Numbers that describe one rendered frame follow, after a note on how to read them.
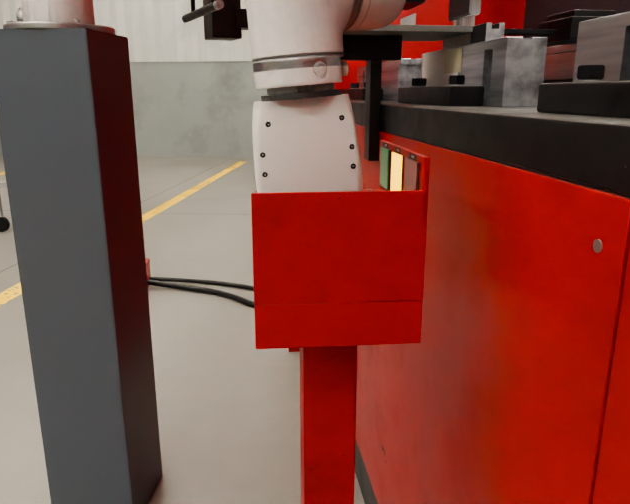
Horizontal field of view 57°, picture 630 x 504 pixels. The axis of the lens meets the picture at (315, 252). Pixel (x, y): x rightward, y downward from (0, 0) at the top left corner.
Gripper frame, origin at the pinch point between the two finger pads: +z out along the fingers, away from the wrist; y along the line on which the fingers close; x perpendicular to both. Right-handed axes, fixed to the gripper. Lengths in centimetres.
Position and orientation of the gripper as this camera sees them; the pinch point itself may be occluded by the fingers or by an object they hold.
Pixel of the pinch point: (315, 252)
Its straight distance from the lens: 58.5
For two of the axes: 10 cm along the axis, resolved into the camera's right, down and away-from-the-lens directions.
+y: -9.9, 1.1, -0.7
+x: 0.9, 2.6, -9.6
